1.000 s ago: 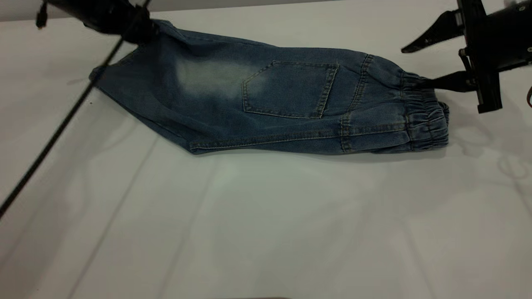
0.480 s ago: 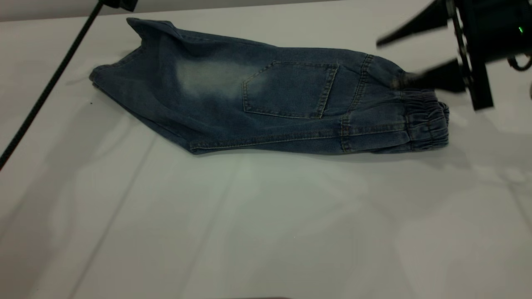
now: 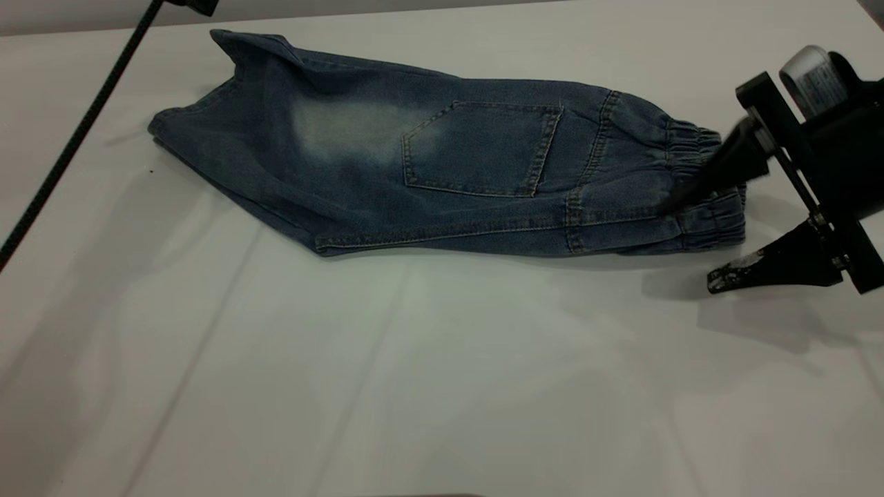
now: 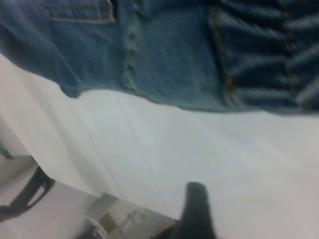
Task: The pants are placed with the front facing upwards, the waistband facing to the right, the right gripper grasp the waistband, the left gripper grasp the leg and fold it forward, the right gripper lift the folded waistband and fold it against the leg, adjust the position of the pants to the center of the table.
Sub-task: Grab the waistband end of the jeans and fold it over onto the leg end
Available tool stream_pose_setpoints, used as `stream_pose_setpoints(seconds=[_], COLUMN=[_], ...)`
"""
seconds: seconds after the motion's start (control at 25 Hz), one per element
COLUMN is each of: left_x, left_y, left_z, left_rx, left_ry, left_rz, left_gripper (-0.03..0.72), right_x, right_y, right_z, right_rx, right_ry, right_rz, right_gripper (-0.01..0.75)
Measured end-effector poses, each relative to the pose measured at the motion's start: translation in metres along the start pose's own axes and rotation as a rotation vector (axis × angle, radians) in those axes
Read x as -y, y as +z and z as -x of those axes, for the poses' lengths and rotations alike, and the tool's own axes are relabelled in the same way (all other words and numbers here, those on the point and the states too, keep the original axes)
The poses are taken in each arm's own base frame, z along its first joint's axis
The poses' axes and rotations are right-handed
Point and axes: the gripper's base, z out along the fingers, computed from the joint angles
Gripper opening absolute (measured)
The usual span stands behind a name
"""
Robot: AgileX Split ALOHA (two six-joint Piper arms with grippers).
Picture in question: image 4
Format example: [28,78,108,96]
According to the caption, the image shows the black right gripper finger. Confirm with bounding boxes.
[171,181,220,239]

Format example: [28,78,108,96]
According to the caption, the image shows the black metal frame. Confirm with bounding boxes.
[0,165,56,221]

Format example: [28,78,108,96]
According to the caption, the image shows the blue denim jeans shorts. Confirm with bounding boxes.
[0,0,319,115]

